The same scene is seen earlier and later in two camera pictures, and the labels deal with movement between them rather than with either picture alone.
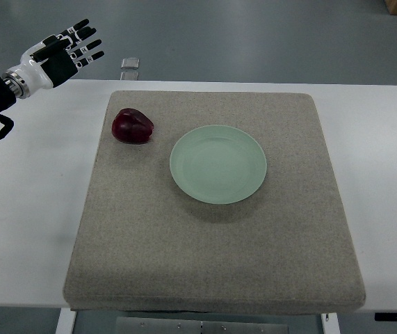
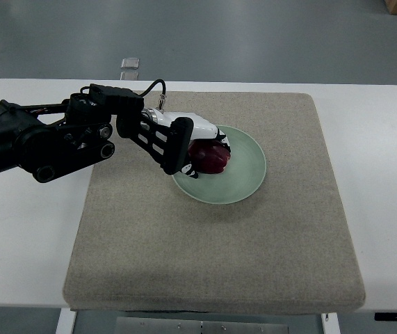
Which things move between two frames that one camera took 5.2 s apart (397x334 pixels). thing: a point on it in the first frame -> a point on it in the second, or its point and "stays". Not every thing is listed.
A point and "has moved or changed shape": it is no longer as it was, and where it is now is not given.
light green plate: [218, 164] stays
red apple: [131, 126] has moved or changed shape
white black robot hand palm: [47, 73] -> [202, 127]
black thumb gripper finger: [52, 46] -> [188, 170]
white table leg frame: [66, 321] stays
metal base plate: [128, 325] stays
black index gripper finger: [70, 30] -> [222, 138]
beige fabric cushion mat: [142, 245] stays
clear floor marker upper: [130, 62] stays
